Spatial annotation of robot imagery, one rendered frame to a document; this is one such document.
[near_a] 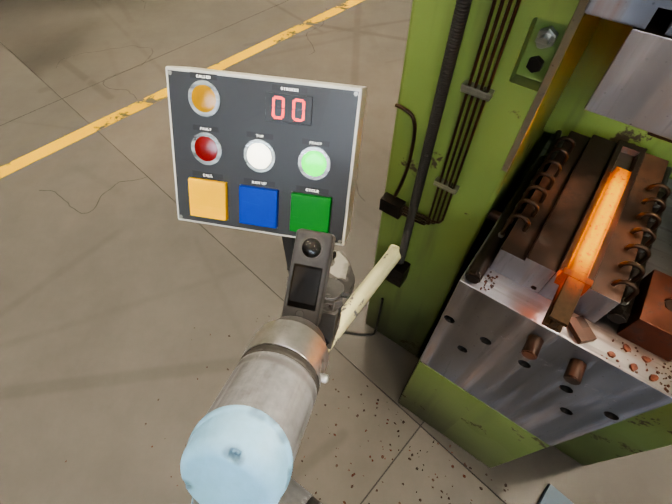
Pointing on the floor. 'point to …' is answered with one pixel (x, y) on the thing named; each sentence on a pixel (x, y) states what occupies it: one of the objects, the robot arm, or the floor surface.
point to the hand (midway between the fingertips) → (335, 252)
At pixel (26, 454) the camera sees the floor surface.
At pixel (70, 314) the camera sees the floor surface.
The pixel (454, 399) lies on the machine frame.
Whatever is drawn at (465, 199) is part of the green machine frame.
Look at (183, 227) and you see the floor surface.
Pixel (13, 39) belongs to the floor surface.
